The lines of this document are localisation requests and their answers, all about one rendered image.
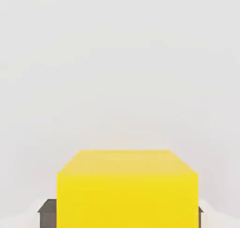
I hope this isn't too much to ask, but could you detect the small yellow cube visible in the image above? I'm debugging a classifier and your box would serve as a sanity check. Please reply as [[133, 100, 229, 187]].
[[56, 149, 199, 228]]

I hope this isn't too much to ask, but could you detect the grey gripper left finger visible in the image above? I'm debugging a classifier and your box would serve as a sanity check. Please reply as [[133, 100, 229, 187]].
[[0, 198, 57, 228]]

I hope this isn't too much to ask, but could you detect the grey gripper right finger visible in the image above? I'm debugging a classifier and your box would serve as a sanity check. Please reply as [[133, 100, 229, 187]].
[[198, 199, 240, 228]]

